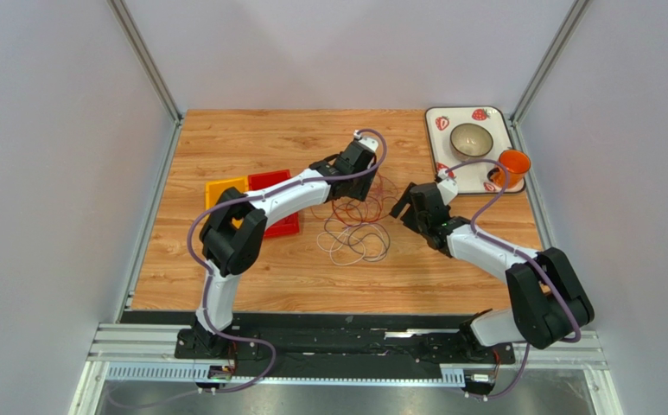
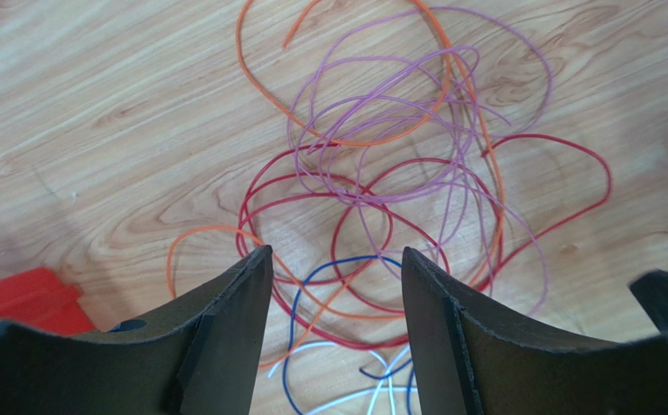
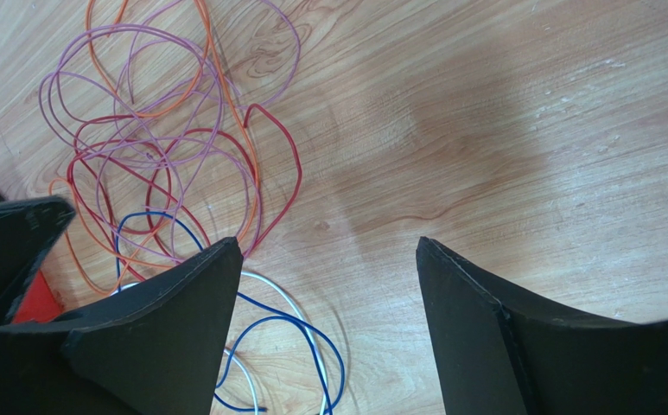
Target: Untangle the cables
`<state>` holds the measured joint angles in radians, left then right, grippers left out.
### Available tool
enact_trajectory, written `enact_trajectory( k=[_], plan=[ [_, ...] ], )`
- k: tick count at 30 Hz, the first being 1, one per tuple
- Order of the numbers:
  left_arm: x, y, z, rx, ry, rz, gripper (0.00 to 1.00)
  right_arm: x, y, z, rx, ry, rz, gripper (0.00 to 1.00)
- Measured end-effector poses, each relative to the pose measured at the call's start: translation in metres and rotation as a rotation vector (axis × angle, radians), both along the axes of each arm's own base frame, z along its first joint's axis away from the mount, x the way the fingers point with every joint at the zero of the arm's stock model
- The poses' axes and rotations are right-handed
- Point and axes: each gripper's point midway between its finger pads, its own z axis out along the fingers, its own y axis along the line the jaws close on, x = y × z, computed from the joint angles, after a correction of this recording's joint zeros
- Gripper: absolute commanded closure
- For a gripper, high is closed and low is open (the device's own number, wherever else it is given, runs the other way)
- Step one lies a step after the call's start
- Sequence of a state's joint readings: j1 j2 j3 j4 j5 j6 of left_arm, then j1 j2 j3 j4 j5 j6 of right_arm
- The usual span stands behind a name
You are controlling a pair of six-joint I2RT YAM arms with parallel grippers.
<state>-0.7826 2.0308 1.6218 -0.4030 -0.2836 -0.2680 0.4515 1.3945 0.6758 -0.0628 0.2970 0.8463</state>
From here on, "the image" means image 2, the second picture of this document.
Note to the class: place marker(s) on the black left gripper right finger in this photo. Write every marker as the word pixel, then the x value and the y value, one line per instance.
pixel 474 355

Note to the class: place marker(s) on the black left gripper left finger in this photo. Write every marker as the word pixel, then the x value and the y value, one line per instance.
pixel 197 354

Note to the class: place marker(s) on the red plastic bin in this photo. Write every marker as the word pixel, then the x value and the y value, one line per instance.
pixel 39 299

